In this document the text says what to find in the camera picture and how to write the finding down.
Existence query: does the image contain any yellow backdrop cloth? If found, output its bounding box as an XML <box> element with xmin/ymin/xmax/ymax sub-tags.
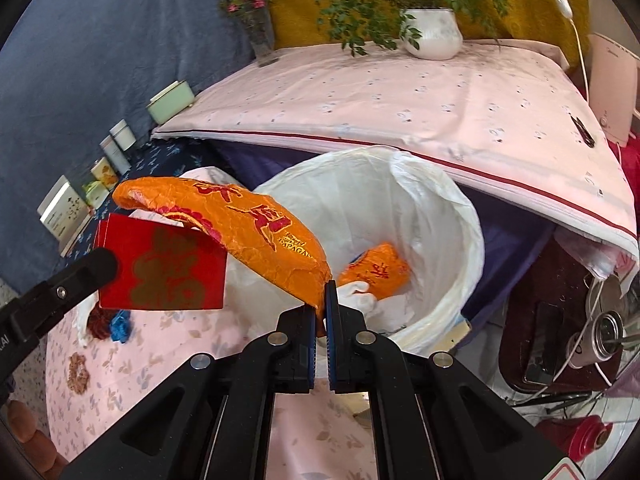
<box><xmin>247</xmin><ymin>0</ymin><xmax>591</xmax><ymax>68</ymax></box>

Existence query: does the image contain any white standing card box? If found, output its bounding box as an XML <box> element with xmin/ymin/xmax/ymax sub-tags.
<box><xmin>37</xmin><ymin>175</ymin><xmax>91</xmax><ymax>256</ymax></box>

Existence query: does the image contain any navy floral cloth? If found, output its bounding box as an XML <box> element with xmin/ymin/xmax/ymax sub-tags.
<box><xmin>60</xmin><ymin>137</ymin><xmax>221</xmax><ymax>261</ymax></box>

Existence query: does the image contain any red garment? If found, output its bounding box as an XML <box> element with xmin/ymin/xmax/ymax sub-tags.
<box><xmin>620</xmin><ymin>137</ymin><xmax>640</xmax><ymax>201</ymax></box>

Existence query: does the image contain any green plant in white pot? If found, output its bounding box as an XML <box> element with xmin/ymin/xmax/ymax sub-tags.
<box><xmin>262</xmin><ymin>0</ymin><xmax>546</xmax><ymax>61</ymax></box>

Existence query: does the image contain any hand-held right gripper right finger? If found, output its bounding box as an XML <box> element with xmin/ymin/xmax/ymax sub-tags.
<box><xmin>326</xmin><ymin>281</ymin><xmax>586</xmax><ymax>480</ymax></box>

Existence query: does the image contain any bin with white liner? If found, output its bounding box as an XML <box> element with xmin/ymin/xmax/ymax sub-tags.
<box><xmin>220</xmin><ymin>145</ymin><xmax>486</xmax><ymax>356</ymax></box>

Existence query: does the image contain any blue wrapper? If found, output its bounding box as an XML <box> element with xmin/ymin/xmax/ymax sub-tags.
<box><xmin>109</xmin><ymin>312</ymin><xmax>132</xmax><ymax>343</ymax></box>

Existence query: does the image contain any glass vase with pink flowers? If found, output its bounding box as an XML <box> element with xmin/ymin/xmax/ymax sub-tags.
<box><xmin>220</xmin><ymin>0</ymin><xmax>277</xmax><ymax>67</ymax></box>

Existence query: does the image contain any pink rabbit print tablecloth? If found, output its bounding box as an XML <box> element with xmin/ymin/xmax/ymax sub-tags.
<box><xmin>45</xmin><ymin>280</ymin><xmax>386</xmax><ymax>480</ymax></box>

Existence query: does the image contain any red envelope with gold print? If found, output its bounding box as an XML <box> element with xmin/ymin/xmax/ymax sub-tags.
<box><xmin>94</xmin><ymin>213</ymin><xmax>229</xmax><ymax>311</ymax></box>

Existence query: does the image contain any dark red stool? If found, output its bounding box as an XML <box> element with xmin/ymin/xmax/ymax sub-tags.
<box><xmin>500</xmin><ymin>237</ymin><xmax>626</xmax><ymax>393</ymax></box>

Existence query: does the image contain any clear plastic bag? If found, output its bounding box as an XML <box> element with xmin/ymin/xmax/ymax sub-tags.
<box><xmin>555</xmin><ymin>230</ymin><xmax>633</xmax><ymax>283</ymax></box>

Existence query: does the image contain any yellow cardboard piece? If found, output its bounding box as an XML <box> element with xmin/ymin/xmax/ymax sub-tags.
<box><xmin>440</xmin><ymin>317</ymin><xmax>472</xmax><ymax>352</ymax></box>

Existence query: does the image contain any dark red wrapper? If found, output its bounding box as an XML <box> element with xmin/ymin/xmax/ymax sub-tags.
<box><xmin>87</xmin><ymin>307</ymin><xmax>117</xmax><ymax>341</ymax></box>

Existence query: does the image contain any white appliance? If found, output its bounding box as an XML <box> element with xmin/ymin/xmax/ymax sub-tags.
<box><xmin>586</xmin><ymin>34</ymin><xmax>640</xmax><ymax>145</ymax></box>

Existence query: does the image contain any red thermos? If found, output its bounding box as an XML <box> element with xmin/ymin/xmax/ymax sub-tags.
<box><xmin>537</xmin><ymin>415</ymin><xmax>615</xmax><ymax>461</ymax></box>

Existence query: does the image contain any white cable with switch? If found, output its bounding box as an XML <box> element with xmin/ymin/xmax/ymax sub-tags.
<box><xmin>547</xmin><ymin>0</ymin><xmax>593</xmax><ymax>91</ymax></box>

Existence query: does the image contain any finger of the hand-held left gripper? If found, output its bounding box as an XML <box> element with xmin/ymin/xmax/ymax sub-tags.
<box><xmin>0</xmin><ymin>249</ymin><xmax>121</xmax><ymax>330</ymax></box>

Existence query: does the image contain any person's left hand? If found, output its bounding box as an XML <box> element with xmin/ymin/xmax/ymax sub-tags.
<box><xmin>7</xmin><ymin>400</ymin><xmax>57</xmax><ymax>468</ymax></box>

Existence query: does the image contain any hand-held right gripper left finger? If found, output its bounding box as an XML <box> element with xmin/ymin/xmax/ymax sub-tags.
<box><xmin>60</xmin><ymin>305</ymin><xmax>318</xmax><ymax>480</ymax></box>

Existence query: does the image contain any pale green tissue box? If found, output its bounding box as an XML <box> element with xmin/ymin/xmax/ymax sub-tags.
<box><xmin>146</xmin><ymin>80</ymin><xmax>196</xmax><ymax>126</ymax></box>

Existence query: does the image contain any blue-grey backdrop cloth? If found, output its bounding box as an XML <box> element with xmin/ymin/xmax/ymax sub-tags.
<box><xmin>0</xmin><ymin>0</ymin><xmax>281</xmax><ymax>291</ymax></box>

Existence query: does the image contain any small orange printed wrapper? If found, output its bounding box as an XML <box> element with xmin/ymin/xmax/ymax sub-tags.
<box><xmin>337</xmin><ymin>242</ymin><xmax>412</xmax><ymax>292</ymax></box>

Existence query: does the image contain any tall slim white box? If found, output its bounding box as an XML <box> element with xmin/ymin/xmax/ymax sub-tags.
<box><xmin>99</xmin><ymin>135</ymin><xmax>130</xmax><ymax>176</ymax></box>

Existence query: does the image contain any small green packet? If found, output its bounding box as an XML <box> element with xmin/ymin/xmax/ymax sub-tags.
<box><xmin>82</xmin><ymin>180</ymin><xmax>108</xmax><ymax>208</ymax></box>

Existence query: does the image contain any large orange printed wrapper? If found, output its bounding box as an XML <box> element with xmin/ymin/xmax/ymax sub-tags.
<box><xmin>112</xmin><ymin>176</ymin><xmax>333</xmax><ymax>311</ymax></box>

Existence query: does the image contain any pink sheet with red stripe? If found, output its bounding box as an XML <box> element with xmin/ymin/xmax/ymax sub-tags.
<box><xmin>150</xmin><ymin>37</ymin><xmax>640</xmax><ymax>281</ymax></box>

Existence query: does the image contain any white round device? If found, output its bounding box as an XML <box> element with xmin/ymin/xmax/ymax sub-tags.
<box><xmin>567</xmin><ymin>280</ymin><xmax>640</xmax><ymax>376</ymax></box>

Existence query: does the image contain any small black clip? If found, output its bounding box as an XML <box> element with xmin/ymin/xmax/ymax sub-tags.
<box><xmin>570</xmin><ymin>115</ymin><xmax>597</xmax><ymax>149</ymax></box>

